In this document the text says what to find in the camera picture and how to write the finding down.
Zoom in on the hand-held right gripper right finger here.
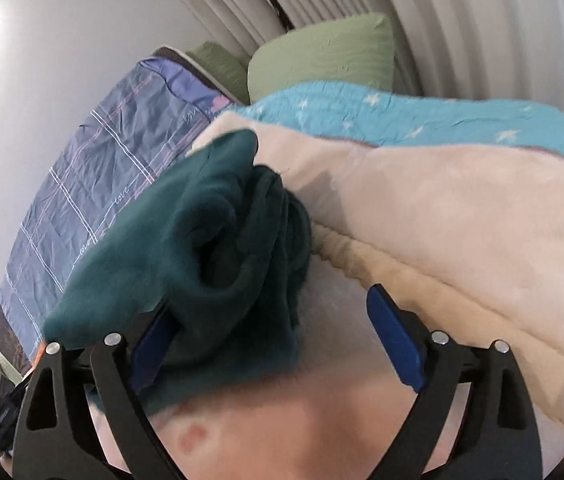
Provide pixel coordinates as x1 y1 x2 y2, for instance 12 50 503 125
366 284 537 480

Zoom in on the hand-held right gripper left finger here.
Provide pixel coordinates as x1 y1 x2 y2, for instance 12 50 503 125
12 305 183 480

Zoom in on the dark green sweater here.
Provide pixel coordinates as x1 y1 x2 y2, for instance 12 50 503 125
44 129 313 417

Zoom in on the pink fleece blanket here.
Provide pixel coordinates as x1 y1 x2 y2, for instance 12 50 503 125
87 110 564 480

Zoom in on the blue plaid duvet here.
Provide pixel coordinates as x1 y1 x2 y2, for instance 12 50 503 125
0 57 236 362

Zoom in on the teal star quilt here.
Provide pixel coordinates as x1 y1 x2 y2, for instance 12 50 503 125
234 81 564 182

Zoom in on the large green pillow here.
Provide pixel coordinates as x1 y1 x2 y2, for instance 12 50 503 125
248 12 396 104

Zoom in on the white pleated curtain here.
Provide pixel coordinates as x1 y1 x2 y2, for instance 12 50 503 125
144 0 564 97

